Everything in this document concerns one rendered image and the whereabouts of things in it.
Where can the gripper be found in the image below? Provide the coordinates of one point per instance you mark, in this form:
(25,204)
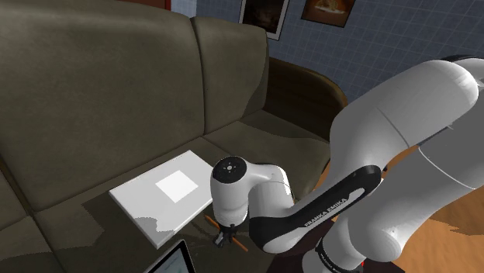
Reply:
(226,234)

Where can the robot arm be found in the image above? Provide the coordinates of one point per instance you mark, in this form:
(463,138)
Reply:
(378,132)

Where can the orange pencil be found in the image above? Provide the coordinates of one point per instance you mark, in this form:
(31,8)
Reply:
(209,220)

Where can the black framed tablet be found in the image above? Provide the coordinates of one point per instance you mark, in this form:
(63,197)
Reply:
(177,261)

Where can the white flat book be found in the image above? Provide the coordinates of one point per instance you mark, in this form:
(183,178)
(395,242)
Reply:
(140,196)

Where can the olive brown sofa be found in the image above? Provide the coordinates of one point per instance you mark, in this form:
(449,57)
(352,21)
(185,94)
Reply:
(94,94)

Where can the dark white framed wall picture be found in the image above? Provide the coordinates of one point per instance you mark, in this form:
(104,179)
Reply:
(264,15)

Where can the orange brown wall picture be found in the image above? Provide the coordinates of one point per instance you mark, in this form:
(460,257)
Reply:
(327,9)

